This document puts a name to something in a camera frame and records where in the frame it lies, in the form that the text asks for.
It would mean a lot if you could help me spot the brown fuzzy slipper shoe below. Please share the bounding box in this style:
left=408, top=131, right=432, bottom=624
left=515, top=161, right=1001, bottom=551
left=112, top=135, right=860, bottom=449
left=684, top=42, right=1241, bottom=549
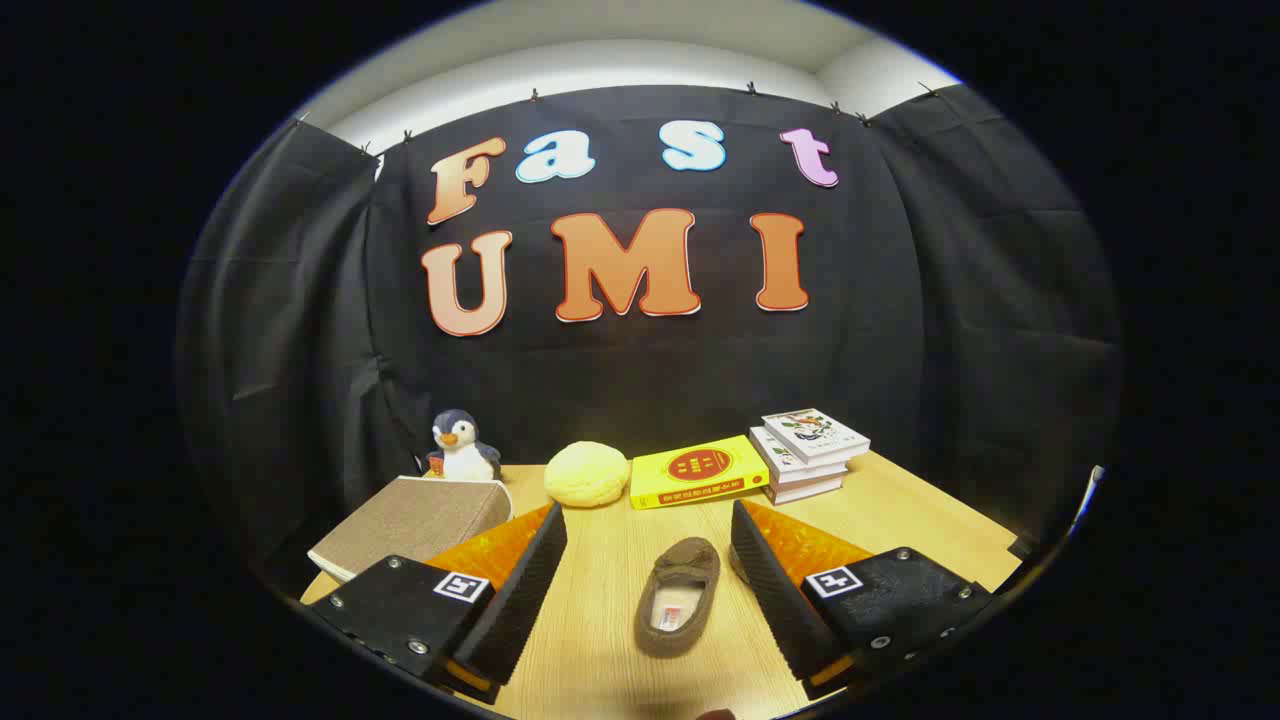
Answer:
left=634, top=537, right=721, bottom=659

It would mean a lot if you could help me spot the white illustrated cover book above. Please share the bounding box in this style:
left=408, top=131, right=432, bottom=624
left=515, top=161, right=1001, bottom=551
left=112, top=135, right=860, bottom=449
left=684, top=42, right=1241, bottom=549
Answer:
left=761, top=407, right=871, bottom=466

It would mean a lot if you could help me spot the yellow round plush bun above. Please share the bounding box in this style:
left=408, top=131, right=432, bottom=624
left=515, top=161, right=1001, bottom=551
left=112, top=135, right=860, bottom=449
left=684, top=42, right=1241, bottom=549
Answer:
left=544, top=441, right=631, bottom=509

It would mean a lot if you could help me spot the beige fabric storage box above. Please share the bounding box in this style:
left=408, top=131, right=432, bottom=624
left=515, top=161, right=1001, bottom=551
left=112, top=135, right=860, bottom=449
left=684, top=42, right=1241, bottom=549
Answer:
left=308, top=476, right=513, bottom=583

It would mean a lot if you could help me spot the yellow book with red circle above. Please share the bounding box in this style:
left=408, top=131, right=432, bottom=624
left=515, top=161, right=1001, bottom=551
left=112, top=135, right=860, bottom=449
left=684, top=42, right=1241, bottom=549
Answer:
left=629, top=435, right=771, bottom=511

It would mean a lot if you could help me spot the dark cover paperback book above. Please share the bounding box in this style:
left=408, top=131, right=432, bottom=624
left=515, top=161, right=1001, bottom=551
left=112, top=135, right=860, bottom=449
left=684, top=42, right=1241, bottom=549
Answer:
left=765, top=470, right=849, bottom=506

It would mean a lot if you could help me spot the penguin plush toy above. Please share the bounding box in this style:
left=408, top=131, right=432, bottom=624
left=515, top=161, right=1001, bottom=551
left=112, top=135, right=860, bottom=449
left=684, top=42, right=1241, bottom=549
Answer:
left=427, top=408, right=503, bottom=483

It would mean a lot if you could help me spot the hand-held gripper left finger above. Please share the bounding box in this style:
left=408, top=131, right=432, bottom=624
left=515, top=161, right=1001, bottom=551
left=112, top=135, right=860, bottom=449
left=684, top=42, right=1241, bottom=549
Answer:
left=305, top=500, right=569, bottom=706

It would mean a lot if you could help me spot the white paperback book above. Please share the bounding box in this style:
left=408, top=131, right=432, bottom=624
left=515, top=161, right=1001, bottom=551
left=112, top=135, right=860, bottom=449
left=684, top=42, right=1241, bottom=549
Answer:
left=748, top=427, right=851, bottom=486

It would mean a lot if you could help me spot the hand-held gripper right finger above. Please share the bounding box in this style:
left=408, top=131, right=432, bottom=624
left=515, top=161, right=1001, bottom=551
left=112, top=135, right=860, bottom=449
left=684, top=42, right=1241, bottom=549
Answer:
left=730, top=498, right=996, bottom=703

